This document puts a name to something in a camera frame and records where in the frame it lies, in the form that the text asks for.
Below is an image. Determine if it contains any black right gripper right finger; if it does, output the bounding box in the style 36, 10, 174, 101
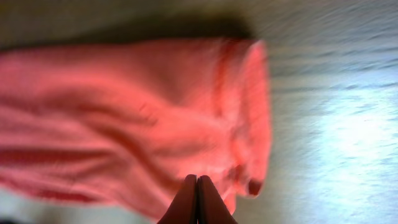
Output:
197, 175, 238, 224

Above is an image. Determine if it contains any orange red printed t-shirt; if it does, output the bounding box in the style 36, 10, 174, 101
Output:
1, 39, 271, 220

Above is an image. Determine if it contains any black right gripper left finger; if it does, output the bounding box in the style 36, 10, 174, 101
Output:
157, 174, 197, 224

